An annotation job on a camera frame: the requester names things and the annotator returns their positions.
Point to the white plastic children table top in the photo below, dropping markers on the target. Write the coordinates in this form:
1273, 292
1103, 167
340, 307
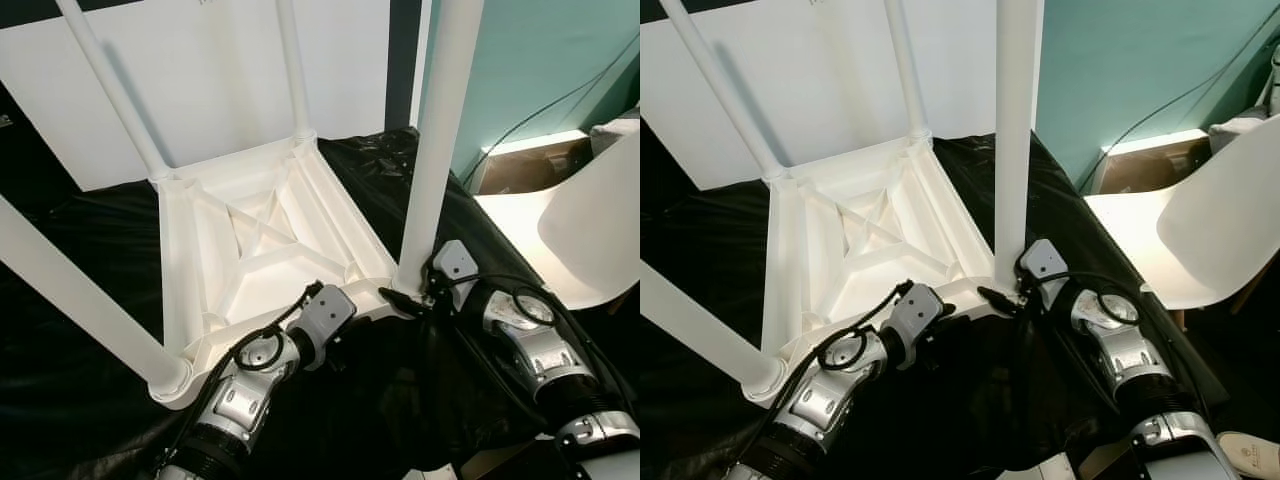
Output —
860, 260
260, 260

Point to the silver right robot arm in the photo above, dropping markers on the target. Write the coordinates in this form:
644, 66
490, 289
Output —
1125, 350
540, 350

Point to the black plastic sheet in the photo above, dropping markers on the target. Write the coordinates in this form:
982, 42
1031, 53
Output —
420, 400
1000, 400

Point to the brown cardboard box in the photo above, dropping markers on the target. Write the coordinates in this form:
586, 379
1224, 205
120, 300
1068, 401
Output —
530, 168

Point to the white plastic shell chair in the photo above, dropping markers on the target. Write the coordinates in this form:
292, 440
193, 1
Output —
590, 225
1220, 220

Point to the light grey cushion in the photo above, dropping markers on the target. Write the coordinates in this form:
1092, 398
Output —
615, 130
1240, 128

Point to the large white board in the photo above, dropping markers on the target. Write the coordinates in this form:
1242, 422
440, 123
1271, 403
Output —
220, 80
830, 80

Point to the white shoe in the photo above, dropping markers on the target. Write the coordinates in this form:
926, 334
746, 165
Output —
1250, 452

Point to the grey metallic device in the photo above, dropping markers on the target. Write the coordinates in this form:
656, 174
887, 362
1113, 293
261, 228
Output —
1275, 80

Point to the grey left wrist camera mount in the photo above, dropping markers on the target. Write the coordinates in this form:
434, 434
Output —
915, 313
325, 315

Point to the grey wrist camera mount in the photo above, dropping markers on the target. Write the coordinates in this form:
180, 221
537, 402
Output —
455, 262
915, 313
325, 315
1045, 260

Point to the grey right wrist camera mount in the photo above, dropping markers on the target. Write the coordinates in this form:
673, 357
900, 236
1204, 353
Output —
455, 262
1045, 260

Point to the dark grey post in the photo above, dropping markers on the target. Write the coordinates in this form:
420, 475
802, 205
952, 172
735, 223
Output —
402, 60

